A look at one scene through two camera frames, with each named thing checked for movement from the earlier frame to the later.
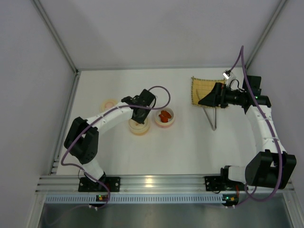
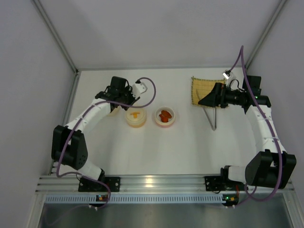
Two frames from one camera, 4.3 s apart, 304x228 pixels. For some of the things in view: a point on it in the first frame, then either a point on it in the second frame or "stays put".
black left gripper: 138,117 -> 128,99
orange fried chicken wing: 166,114 stays put
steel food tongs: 207,117 stays put
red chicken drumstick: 164,119 stays put
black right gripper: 221,95 stays put
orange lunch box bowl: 139,132 -> 136,124
